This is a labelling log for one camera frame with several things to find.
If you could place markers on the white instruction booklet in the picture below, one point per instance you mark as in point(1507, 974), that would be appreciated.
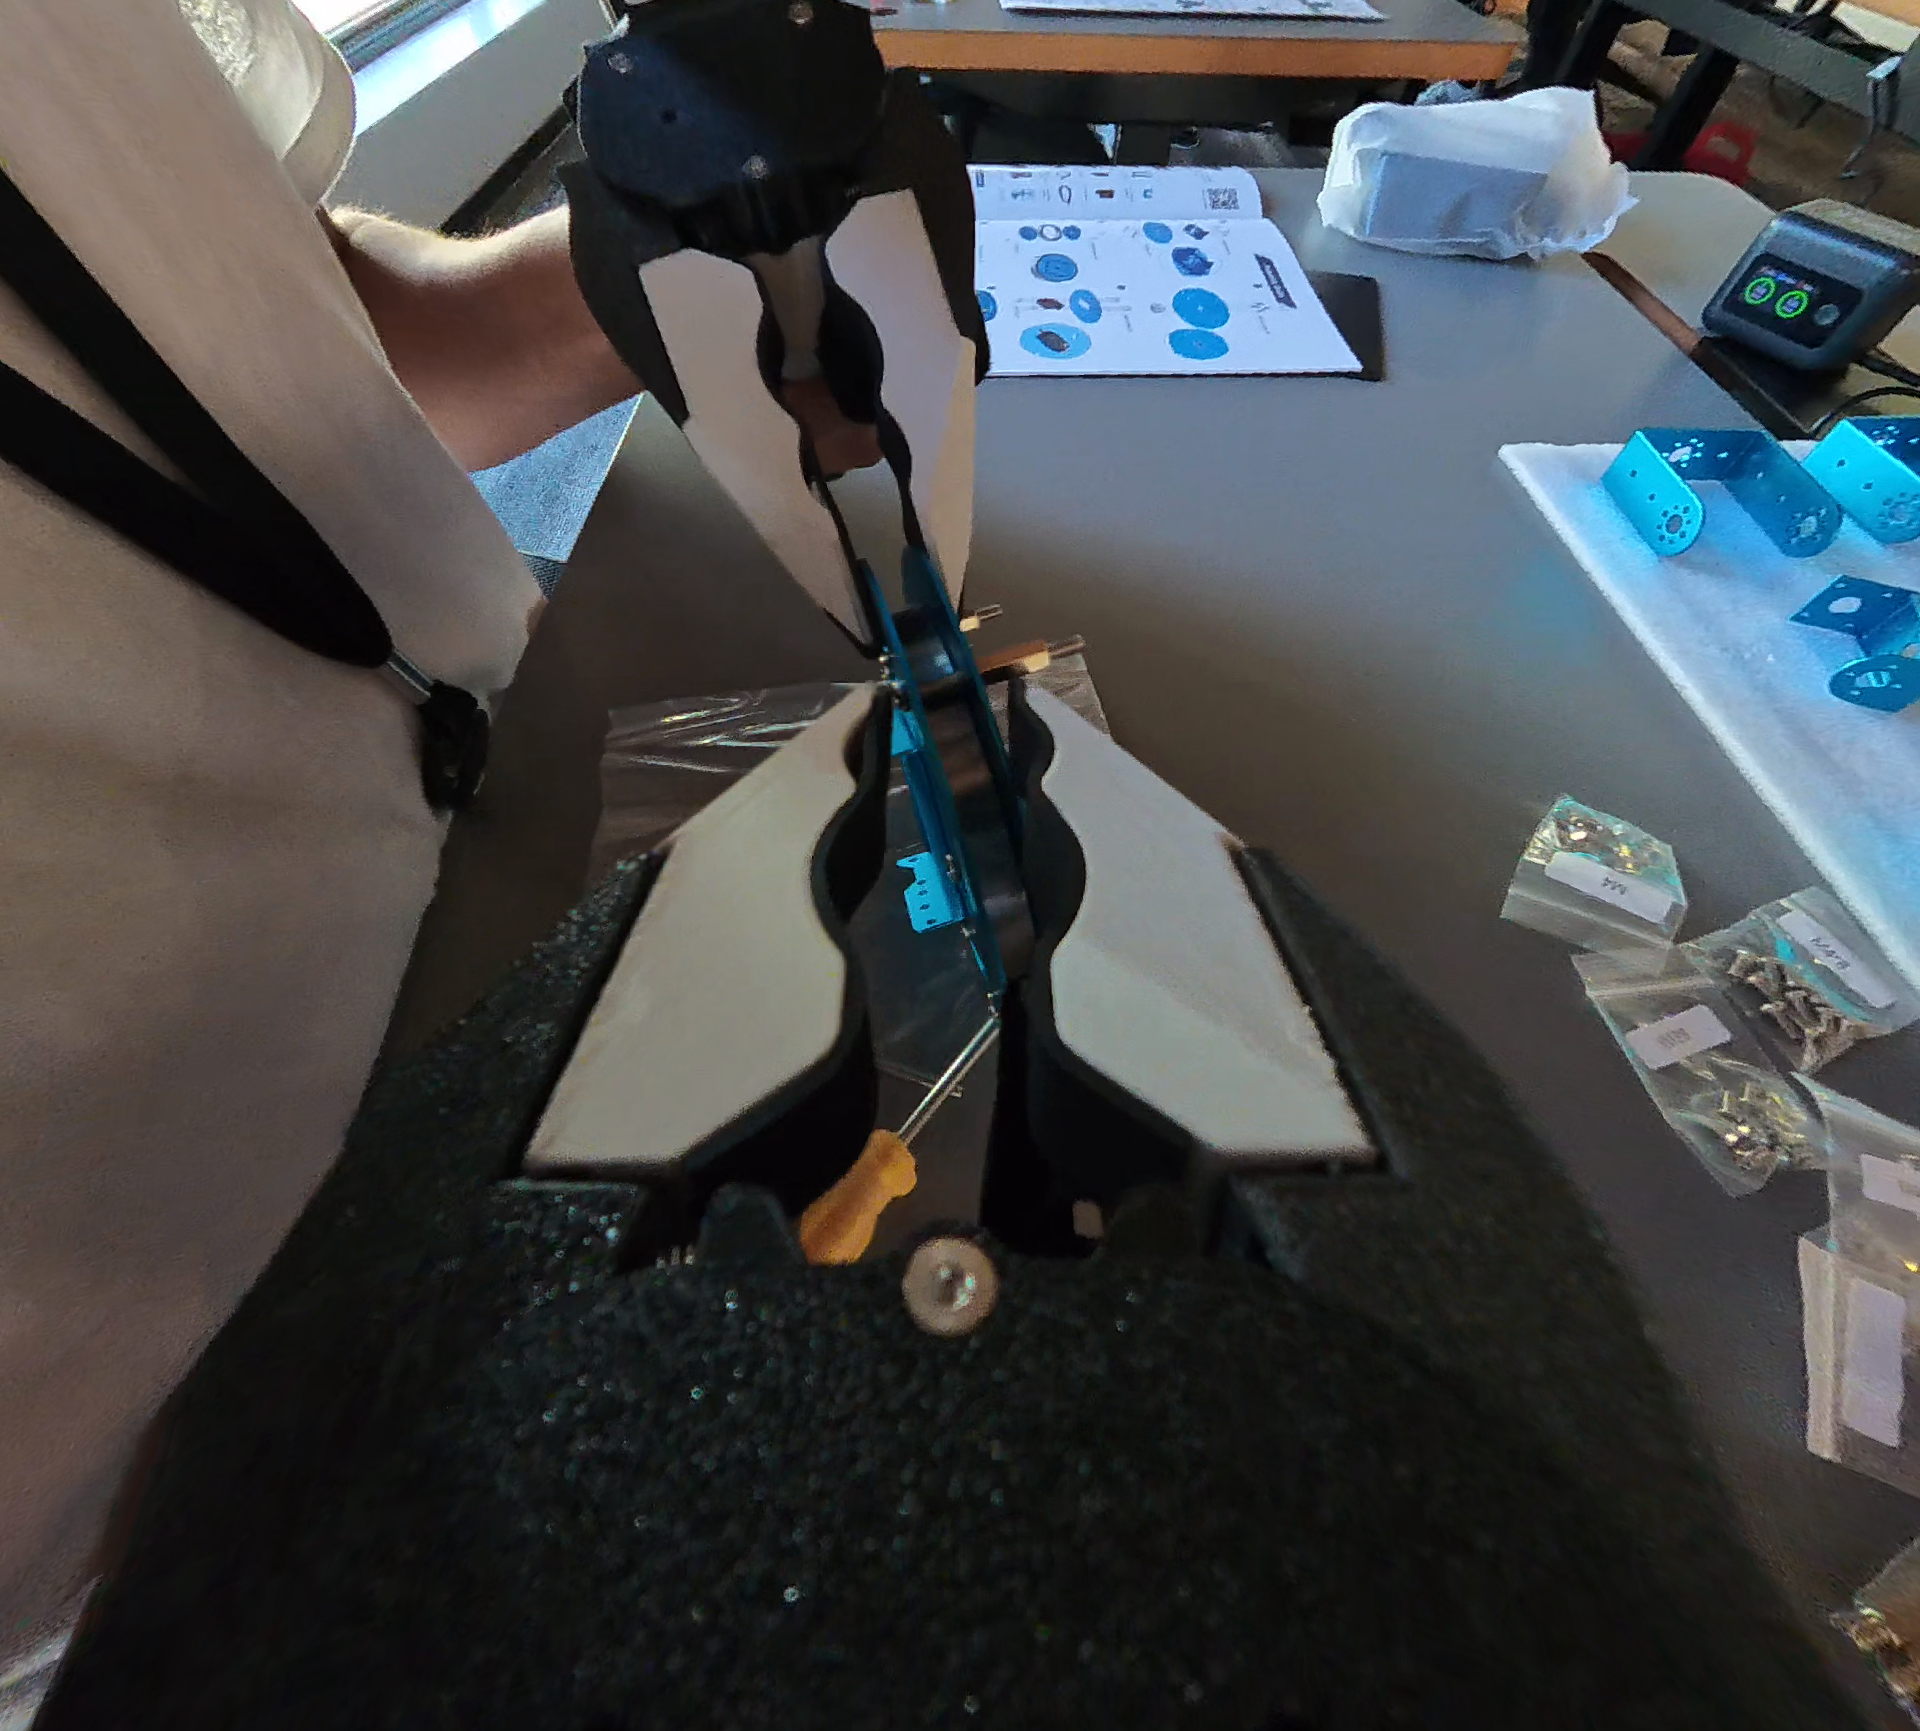
point(1185, 290)

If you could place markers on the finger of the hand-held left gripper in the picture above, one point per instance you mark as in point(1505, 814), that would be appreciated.
point(923, 336)
point(720, 380)

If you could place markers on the person's left hand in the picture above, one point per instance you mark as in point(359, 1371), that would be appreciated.
point(837, 434)

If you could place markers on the black pad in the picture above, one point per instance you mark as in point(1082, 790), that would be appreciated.
point(1351, 320)

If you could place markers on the white wrapped package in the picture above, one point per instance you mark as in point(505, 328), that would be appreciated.
point(1471, 178)

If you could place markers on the grey power station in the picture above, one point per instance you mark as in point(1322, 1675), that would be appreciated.
point(1815, 290)

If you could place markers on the person's left forearm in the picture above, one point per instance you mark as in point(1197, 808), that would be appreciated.
point(481, 320)

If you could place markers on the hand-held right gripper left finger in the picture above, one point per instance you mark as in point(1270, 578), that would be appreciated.
point(704, 1012)

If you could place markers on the clear plastic bag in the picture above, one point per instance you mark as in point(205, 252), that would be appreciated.
point(675, 742)

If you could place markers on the white foam sheet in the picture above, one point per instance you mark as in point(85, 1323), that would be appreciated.
point(1724, 652)

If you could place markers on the blue metal turntable disc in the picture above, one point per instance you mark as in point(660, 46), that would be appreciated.
point(944, 772)

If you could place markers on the pile of small screw bags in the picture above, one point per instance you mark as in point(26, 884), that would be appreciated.
point(1724, 1042)

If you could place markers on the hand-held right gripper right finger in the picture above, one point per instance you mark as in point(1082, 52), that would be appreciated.
point(1185, 1012)

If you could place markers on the blue metal bracket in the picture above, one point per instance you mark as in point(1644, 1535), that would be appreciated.
point(1868, 652)
point(1875, 470)
point(1724, 470)

